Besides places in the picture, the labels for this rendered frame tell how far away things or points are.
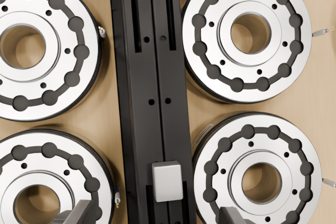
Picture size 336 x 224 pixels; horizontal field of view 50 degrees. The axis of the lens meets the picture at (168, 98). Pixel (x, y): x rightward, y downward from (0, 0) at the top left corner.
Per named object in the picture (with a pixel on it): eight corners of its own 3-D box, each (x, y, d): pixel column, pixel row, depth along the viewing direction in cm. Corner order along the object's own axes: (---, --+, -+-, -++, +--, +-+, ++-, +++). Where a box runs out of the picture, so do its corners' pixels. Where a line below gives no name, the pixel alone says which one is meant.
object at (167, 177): (180, 193, 19) (183, 199, 18) (154, 196, 19) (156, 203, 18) (177, 159, 19) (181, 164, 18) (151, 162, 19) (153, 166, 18)
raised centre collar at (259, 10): (280, 66, 27) (284, 66, 26) (216, 68, 26) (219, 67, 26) (278, 1, 27) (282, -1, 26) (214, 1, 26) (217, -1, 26)
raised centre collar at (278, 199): (288, 213, 27) (292, 216, 27) (225, 214, 27) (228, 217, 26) (291, 149, 27) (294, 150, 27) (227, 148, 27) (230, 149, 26)
